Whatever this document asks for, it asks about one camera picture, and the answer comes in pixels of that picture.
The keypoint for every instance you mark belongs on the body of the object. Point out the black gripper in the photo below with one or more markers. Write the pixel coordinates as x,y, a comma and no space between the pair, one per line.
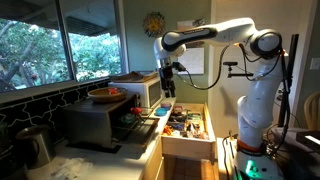
167,83

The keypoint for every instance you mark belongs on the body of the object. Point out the stainless steel pot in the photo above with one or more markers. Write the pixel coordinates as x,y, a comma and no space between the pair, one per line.
35,146

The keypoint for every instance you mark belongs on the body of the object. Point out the open wooden drawer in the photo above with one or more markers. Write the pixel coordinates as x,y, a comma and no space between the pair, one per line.
188,132

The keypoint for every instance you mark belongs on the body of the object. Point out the small blue bowl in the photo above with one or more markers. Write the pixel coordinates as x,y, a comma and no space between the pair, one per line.
161,111

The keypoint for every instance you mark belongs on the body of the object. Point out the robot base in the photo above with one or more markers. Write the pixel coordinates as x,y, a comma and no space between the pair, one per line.
248,167

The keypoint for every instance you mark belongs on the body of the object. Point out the wooden chair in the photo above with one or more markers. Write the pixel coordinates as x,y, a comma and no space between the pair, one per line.
312,111

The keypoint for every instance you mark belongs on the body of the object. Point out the purple ceramic bowl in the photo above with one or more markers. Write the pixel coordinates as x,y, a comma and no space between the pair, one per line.
166,105

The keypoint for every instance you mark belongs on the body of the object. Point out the white microwave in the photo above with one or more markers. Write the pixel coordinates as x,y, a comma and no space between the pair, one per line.
150,92

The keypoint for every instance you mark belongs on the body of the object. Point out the black camera stand pole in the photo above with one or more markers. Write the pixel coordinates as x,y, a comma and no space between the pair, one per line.
287,69

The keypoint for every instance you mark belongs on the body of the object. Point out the stainless toaster oven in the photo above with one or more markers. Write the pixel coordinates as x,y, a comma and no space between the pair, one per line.
99,125

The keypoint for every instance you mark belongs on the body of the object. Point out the wooden tray on microwave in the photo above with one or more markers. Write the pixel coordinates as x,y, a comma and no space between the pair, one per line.
134,76

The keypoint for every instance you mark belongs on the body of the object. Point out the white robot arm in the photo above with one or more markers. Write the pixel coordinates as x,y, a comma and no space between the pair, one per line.
254,109

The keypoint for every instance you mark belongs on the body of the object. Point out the wall calendar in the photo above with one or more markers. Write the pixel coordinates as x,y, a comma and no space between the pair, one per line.
193,58

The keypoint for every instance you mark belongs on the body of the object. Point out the green object in oven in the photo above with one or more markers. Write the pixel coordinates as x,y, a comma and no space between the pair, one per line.
127,118

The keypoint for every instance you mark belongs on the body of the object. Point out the wooden bowl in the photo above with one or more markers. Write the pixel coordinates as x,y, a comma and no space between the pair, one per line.
107,94

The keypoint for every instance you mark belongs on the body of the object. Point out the sun wall decoration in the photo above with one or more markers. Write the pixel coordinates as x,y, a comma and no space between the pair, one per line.
154,24

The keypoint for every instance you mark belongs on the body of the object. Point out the wall light switch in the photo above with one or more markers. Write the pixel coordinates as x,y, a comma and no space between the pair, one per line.
315,64

